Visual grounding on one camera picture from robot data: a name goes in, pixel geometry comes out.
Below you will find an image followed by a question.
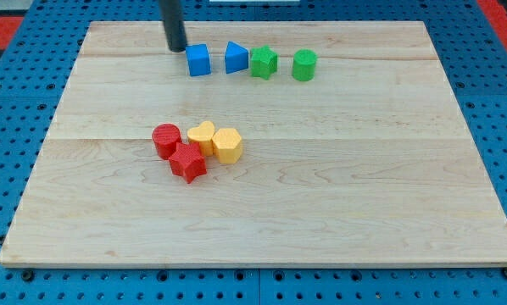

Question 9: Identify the red star block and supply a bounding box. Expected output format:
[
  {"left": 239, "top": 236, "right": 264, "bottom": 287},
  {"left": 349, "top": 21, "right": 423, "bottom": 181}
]
[{"left": 168, "top": 142, "right": 207, "bottom": 184}]

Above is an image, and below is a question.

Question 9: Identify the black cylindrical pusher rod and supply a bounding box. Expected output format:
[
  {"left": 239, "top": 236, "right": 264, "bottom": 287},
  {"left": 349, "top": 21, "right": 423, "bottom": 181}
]
[{"left": 159, "top": 0, "right": 187, "bottom": 53}]

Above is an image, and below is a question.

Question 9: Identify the blue triangle block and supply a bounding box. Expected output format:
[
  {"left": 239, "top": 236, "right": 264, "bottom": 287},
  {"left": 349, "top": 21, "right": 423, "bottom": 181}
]
[{"left": 225, "top": 41, "right": 249, "bottom": 74}]

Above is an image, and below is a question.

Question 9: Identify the blue cube block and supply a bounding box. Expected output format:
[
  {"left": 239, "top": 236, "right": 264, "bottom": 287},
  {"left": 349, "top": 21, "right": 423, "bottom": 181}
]
[{"left": 186, "top": 44, "right": 211, "bottom": 77}]

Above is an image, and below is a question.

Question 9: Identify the yellow heart block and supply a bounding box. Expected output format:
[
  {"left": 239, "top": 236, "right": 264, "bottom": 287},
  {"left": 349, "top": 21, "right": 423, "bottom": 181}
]
[{"left": 187, "top": 120, "right": 215, "bottom": 156}]

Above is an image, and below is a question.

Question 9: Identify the light wooden board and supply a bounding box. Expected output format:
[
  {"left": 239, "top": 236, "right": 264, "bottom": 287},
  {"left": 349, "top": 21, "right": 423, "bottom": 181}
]
[{"left": 0, "top": 21, "right": 507, "bottom": 269}]

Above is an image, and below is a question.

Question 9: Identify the yellow hexagon block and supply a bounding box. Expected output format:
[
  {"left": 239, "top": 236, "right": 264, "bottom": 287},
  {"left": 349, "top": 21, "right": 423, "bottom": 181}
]
[{"left": 212, "top": 128, "right": 243, "bottom": 164}]

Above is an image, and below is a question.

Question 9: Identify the red cylinder block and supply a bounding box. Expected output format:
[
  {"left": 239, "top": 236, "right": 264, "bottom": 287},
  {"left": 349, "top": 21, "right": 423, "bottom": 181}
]
[{"left": 152, "top": 123, "right": 182, "bottom": 160}]

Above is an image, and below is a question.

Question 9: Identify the green star block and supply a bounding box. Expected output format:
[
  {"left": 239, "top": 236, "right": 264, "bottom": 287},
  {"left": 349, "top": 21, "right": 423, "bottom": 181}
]
[{"left": 250, "top": 46, "right": 278, "bottom": 80}]

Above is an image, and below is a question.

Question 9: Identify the green cylinder block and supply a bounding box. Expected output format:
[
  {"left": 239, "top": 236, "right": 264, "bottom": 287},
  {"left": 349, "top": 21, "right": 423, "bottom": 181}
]
[{"left": 292, "top": 49, "right": 317, "bottom": 81}]

